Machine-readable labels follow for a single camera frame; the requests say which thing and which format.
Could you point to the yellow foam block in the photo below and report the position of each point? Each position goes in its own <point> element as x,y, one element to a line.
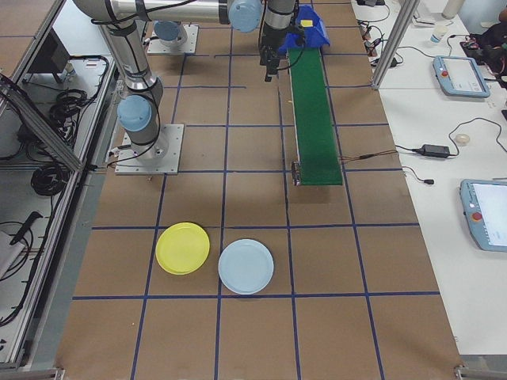
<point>307,23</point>

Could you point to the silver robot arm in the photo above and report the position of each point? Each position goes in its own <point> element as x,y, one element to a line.
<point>170,29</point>
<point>134,59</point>

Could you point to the light blue plastic plate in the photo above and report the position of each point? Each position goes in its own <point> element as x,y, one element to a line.
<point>245,267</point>

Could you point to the yellow plastic plate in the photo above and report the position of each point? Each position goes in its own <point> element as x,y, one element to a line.
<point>182,248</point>

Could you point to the blue plastic storage bin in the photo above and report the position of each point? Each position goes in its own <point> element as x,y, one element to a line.
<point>317,31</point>

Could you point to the green conveyor belt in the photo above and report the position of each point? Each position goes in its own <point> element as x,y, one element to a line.
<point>317,118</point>

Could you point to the white paper cup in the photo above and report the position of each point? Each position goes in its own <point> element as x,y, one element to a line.
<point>439,33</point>

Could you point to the black power adapter brick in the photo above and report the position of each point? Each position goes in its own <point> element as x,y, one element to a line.
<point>435,150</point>

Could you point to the white cylinder container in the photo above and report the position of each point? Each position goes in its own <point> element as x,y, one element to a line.
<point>452,8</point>

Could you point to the light blue teach pendant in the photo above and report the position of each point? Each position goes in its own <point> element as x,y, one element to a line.
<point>487,217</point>
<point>461,77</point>

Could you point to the red black electronics board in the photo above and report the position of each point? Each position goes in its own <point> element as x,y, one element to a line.
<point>471,45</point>

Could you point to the small white round object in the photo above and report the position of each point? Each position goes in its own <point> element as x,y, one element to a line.
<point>462,138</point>

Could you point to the dark grey control box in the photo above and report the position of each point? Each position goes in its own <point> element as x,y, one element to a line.
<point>49,55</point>

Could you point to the person in dark clothing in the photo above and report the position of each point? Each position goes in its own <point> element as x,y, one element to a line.
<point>495,47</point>

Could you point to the aluminium table edge profile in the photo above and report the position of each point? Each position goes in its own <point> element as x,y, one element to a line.
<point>483,374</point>
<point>39,374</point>

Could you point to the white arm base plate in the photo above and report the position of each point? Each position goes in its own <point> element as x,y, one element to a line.
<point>190,45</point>
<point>174,158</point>

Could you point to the aluminium profile post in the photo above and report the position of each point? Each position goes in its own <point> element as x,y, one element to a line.
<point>396,43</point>

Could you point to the metal bar V-shaped frame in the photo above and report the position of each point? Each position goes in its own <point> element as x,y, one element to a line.
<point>47,134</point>

